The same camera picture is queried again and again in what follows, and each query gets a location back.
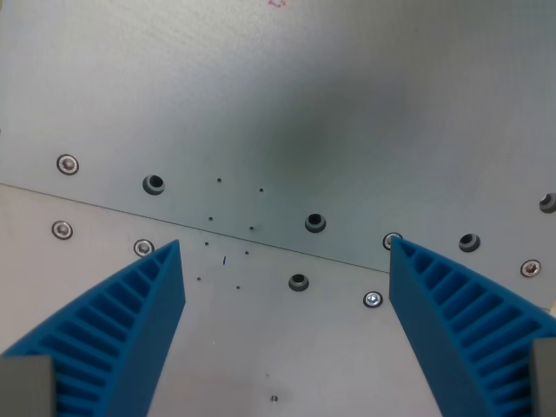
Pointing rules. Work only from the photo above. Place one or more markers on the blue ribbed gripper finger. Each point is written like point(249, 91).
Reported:
point(130, 330)
point(452, 339)

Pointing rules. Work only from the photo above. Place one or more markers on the silver hex socket screw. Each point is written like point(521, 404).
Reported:
point(68, 164)
point(62, 229)
point(143, 247)
point(389, 239)
point(531, 268)

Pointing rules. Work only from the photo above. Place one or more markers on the shiny silver screw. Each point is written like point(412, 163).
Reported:
point(373, 299)

